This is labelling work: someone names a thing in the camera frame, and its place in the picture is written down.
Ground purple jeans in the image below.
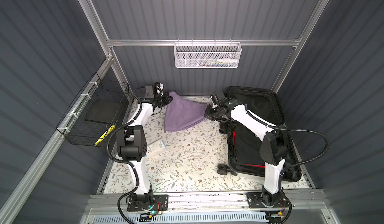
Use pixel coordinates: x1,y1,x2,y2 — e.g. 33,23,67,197
164,92,208,132

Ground red t-shirt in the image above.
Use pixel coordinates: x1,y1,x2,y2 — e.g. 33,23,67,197
233,132,266,169

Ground black t-shirt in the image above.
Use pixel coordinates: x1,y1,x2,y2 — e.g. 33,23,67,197
228,122,265,177

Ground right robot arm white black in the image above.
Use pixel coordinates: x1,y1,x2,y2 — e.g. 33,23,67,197
205,92,288,208

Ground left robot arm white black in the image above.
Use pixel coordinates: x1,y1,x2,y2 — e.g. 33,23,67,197
116,82,173,195

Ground small white packet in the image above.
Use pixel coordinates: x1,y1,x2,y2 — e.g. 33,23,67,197
146,139,168,158

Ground yellow black striped item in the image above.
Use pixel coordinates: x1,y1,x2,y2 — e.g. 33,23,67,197
94,125,116,146

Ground black pad in basket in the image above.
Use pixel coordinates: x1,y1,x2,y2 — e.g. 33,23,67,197
85,100,120,124

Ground white ventilation grille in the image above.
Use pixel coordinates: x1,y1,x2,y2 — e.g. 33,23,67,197
89,213,268,224

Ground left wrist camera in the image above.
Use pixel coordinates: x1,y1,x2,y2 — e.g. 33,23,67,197
154,82,164,94

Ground white wire basket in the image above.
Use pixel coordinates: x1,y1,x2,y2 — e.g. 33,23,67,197
173,42,242,69

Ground black wire basket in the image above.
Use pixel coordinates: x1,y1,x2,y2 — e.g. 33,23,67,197
57,75,131,148

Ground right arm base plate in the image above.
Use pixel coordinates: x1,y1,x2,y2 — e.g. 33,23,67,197
246,192,289,209

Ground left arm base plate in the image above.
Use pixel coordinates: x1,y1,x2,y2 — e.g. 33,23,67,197
126,194,169,212

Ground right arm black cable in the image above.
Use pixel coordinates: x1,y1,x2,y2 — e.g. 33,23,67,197
245,109,330,224

